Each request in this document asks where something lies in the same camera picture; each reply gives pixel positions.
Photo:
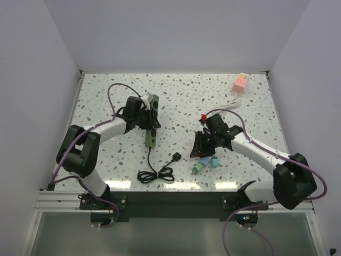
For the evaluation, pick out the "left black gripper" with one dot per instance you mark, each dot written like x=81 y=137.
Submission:
x=152 y=122

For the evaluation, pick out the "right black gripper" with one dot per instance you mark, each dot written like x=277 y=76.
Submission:
x=199 y=150

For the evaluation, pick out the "blue plug cube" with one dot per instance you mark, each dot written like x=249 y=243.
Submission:
x=204 y=161

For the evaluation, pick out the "teal plug cube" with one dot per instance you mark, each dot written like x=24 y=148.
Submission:
x=214 y=163

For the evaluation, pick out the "green plug cube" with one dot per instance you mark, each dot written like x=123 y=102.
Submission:
x=197 y=168

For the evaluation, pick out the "green power strip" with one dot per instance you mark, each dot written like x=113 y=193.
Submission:
x=150 y=135

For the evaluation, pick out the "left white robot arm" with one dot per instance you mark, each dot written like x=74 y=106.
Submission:
x=78 y=153

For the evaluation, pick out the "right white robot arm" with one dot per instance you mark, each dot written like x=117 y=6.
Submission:
x=293 y=181

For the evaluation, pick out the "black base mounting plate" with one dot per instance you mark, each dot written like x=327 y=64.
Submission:
x=174 y=205

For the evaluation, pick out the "pink cube charger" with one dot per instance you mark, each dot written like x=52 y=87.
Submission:
x=240 y=83

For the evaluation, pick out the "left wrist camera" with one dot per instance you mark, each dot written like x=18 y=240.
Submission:
x=147 y=99

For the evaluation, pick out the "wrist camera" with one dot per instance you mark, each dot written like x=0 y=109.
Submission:
x=147 y=99
x=203 y=119

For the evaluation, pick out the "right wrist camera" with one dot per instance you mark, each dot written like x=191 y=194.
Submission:
x=203 y=119

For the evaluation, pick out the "aluminium frame rail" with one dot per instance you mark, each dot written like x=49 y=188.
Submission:
x=58 y=201

